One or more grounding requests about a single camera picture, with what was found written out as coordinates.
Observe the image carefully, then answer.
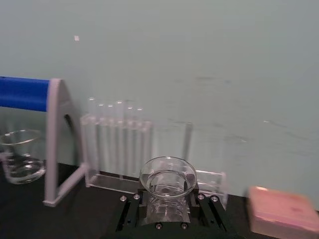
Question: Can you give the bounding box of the clear glass test tube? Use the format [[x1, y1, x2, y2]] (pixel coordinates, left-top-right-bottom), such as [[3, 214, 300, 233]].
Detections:
[[87, 97, 97, 176], [126, 107, 135, 179], [115, 100, 125, 179], [107, 104, 115, 176], [97, 104, 106, 175]]

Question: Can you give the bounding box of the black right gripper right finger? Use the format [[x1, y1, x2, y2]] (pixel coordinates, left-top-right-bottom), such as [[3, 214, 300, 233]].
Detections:
[[184, 183, 227, 232]]

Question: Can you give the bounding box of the grey plastic roll stand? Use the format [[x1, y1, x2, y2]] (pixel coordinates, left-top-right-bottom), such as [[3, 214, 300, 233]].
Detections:
[[43, 78, 88, 208]]

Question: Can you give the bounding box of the black table cloth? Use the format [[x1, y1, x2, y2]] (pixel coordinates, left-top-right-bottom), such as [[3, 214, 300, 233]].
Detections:
[[0, 159, 319, 239]]

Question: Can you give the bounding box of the blue roll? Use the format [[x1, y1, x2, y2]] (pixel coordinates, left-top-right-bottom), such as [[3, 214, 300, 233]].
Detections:
[[0, 76, 51, 113]]

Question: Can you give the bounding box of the clear acrylic test tube rack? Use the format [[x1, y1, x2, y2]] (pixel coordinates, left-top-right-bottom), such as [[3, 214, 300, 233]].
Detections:
[[183, 124, 229, 209], [79, 114, 154, 194]]

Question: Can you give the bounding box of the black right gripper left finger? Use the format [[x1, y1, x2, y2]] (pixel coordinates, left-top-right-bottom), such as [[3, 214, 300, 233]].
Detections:
[[115, 188, 151, 232]]

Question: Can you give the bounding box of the pink box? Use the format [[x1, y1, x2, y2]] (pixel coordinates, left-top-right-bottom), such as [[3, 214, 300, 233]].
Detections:
[[249, 186, 318, 234]]

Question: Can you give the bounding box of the clear glass beaker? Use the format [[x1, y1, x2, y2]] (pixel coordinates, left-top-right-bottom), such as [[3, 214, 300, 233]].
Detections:
[[139, 156, 198, 223], [0, 129, 47, 185]]

